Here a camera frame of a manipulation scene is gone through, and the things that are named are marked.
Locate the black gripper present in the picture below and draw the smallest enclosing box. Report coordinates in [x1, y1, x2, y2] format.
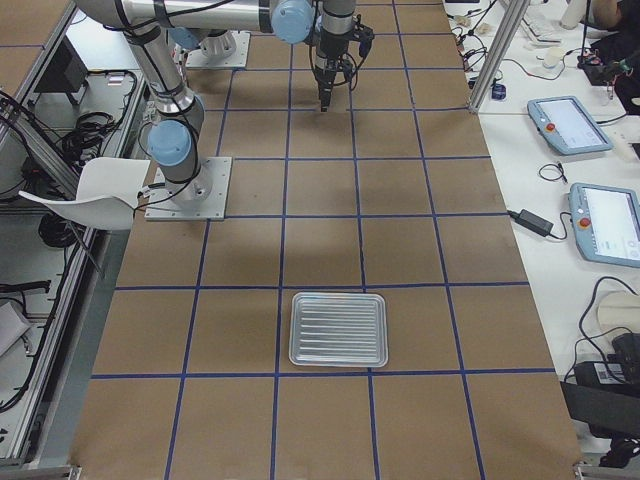
[313, 22, 375, 112]

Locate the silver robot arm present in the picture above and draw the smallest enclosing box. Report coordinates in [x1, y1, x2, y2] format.
[76, 1, 212, 211]
[115, 1, 375, 112]

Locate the ribbed metal tray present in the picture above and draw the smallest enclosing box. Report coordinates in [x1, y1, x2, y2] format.
[289, 292, 389, 368]

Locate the upper blue teach pendant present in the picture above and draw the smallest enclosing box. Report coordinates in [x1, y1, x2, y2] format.
[527, 96, 613, 156]

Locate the blue teach pendant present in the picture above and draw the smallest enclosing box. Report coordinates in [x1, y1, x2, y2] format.
[568, 183, 639, 268]
[527, 96, 613, 156]

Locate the black power adapter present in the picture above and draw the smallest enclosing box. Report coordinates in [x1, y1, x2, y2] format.
[508, 209, 553, 237]

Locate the white plastic chair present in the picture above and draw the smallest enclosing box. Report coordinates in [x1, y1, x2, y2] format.
[19, 157, 150, 231]

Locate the lower blue teach pendant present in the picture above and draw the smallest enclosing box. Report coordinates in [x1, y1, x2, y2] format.
[568, 183, 639, 268]

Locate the black power brick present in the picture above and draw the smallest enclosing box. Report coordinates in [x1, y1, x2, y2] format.
[574, 361, 631, 388]

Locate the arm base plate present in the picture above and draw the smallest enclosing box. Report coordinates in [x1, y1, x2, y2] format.
[186, 30, 251, 70]
[144, 157, 233, 221]

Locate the aluminium frame post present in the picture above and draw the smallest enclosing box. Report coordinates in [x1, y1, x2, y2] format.
[468, 0, 528, 114]

